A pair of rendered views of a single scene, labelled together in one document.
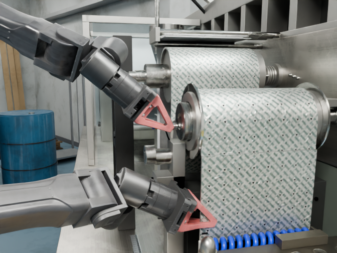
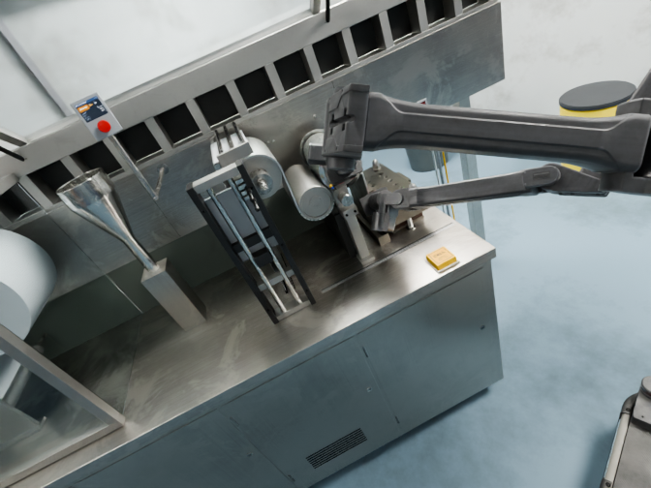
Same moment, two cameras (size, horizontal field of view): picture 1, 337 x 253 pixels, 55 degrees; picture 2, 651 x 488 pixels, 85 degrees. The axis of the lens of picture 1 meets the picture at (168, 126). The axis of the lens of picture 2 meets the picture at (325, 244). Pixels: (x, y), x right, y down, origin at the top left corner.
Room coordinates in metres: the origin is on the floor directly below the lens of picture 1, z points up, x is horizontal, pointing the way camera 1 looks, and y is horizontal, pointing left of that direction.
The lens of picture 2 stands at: (0.63, 1.03, 1.72)
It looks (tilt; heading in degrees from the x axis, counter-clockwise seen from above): 34 degrees down; 278
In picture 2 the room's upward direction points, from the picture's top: 24 degrees counter-clockwise
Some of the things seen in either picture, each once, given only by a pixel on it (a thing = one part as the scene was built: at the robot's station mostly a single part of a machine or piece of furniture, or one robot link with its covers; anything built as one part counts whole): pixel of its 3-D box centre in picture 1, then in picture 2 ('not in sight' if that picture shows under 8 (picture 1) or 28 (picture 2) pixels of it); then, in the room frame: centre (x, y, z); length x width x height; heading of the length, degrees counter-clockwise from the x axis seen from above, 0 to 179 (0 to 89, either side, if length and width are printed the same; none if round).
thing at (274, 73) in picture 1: (264, 76); not in sight; (0.94, -0.28, 1.33); 0.07 x 0.07 x 0.07; 13
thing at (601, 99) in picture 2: not in sight; (591, 138); (-1.04, -1.16, 0.31); 0.39 x 0.39 x 0.62
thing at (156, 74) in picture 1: (156, 76); (261, 181); (0.87, 0.03, 1.33); 0.06 x 0.06 x 0.06; 13
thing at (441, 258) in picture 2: not in sight; (441, 258); (0.42, 0.15, 0.91); 0.07 x 0.07 x 0.02; 13
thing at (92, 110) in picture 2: not in sight; (97, 116); (1.17, 0.05, 1.66); 0.07 x 0.07 x 0.10; 30
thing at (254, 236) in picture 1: (263, 241); not in sight; (0.58, -0.18, 1.03); 0.21 x 0.04 x 0.03; 103
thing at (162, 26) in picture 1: (166, 33); (86, 189); (1.36, 0.01, 1.50); 0.14 x 0.14 x 0.06
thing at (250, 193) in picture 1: (258, 199); (356, 185); (0.60, -0.17, 1.10); 0.23 x 0.01 x 0.18; 103
